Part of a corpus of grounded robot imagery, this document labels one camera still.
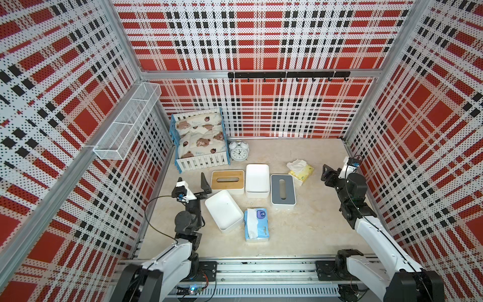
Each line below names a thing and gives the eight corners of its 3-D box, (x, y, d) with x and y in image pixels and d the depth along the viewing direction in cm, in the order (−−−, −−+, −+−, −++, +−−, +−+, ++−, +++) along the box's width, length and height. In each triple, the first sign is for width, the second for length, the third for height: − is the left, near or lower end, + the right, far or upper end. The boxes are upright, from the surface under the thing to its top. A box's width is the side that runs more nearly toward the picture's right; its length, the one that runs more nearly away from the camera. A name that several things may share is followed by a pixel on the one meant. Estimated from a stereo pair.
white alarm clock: (231, 161, 112) (228, 148, 103) (231, 153, 116) (229, 140, 107) (249, 161, 112) (248, 148, 103) (249, 153, 116) (248, 139, 107)
